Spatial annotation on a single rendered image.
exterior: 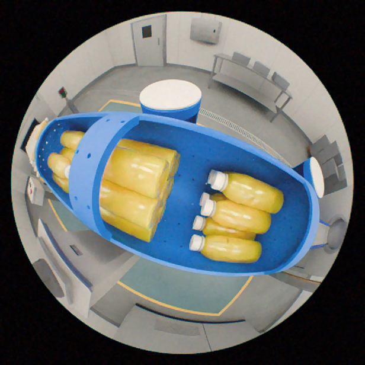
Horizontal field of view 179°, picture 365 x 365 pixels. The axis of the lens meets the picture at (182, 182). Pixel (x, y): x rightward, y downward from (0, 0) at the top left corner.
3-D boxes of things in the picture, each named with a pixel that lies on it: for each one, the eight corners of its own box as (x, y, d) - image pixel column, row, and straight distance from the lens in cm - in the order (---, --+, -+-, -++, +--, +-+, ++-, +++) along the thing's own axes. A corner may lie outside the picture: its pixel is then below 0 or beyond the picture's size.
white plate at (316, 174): (316, 156, 110) (316, 157, 110) (307, 157, 83) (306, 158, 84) (325, 192, 111) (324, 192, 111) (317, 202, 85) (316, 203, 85)
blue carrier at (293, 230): (246, 263, 50) (307, 277, 33) (61, 188, 70) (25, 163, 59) (260, 193, 53) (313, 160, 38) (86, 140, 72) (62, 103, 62)
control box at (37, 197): (42, 206, 87) (31, 203, 84) (36, 194, 105) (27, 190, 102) (45, 190, 84) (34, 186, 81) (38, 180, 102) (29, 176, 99)
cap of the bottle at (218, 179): (220, 175, 29) (214, 172, 29) (226, 171, 26) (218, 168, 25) (216, 191, 28) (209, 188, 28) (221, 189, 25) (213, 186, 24)
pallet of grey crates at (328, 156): (319, 198, 391) (347, 187, 367) (309, 184, 327) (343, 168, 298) (317, 163, 455) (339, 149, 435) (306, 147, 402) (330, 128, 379)
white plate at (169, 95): (127, 100, 59) (127, 102, 60) (179, 117, 44) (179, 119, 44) (164, 76, 76) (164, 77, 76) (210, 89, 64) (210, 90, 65)
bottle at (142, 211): (155, 224, 28) (96, 197, 35) (163, 195, 26) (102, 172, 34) (146, 235, 22) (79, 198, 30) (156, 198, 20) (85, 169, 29)
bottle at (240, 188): (271, 190, 39) (220, 170, 31) (286, 188, 34) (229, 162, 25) (266, 213, 38) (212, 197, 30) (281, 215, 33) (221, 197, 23)
